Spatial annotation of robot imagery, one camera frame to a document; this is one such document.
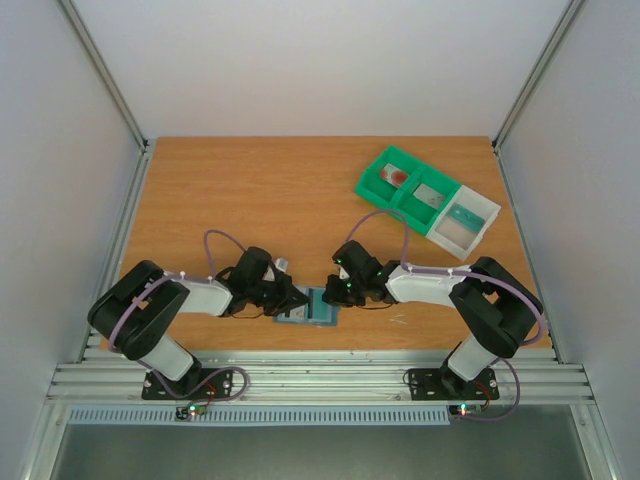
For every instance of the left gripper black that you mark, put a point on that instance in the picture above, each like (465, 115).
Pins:
(288, 290)

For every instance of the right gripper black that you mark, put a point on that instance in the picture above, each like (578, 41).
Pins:
(345, 289)

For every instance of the teal card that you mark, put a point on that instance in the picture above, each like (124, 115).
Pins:
(466, 218)
(317, 308)

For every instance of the teal card holder wallet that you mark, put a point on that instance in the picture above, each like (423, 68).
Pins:
(331, 311)

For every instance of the red circle card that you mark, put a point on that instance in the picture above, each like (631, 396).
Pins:
(393, 175)

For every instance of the grey card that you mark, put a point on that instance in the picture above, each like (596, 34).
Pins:
(429, 196)

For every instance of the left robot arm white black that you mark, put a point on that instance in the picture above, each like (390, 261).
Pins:
(134, 315)

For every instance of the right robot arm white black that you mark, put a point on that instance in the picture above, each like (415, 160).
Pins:
(497, 309)

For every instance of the green plastic bin middle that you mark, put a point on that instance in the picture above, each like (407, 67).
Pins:
(420, 216)

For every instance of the green plastic bin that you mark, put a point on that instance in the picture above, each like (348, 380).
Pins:
(420, 216)
(372, 188)

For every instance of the green plastic bin far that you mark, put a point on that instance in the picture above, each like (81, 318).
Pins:
(372, 188)

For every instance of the white plastic bin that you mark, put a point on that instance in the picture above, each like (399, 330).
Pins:
(451, 236)

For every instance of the left small circuit board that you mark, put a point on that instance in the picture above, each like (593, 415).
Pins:
(190, 413)

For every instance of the small circuit board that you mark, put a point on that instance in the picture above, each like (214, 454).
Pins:
(466, 409)
(190, 413)

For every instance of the right small circuit board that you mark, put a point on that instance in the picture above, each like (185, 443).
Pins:
(466, 409)

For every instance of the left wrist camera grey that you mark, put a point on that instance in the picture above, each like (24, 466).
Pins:
(281, 264)

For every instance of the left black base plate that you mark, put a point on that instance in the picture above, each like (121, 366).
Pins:
(196, 385)

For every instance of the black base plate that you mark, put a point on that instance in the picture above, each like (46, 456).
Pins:
(425, 384)
(196, 385)

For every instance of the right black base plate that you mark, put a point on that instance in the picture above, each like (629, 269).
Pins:
(425, 384)

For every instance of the aluminium rail base frame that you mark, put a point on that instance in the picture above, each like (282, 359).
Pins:
(332, 401)

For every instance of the right aluminium corner post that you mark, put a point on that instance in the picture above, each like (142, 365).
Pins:
(552, 45)

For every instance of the aluminium corner post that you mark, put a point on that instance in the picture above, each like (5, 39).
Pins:
(73, 16)
(552, 45)

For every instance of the left aluminium corner post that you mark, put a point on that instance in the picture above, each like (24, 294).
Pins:
(73, 16)

